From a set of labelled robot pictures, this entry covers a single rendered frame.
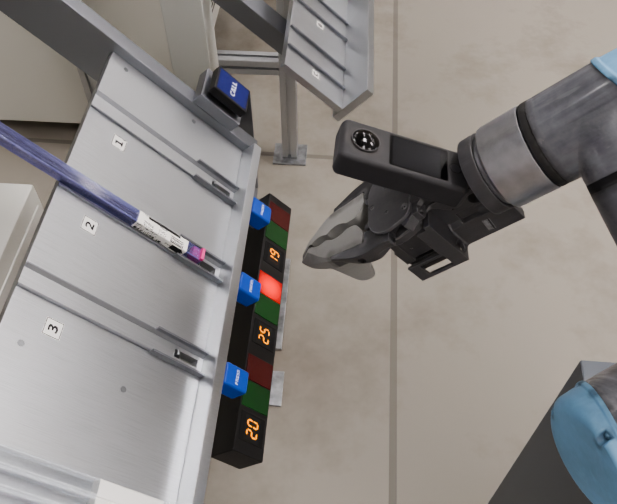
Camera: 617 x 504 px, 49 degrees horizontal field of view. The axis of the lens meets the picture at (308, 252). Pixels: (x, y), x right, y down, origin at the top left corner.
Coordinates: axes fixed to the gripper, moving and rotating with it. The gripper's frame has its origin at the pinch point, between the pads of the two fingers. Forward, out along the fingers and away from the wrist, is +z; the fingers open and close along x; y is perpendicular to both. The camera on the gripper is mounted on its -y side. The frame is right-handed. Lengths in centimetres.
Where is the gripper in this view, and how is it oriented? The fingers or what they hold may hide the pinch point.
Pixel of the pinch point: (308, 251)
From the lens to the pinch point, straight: 67.2
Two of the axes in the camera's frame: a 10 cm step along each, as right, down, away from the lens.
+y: 7.0, 4.8, 5.3
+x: 0.7, -7.8, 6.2
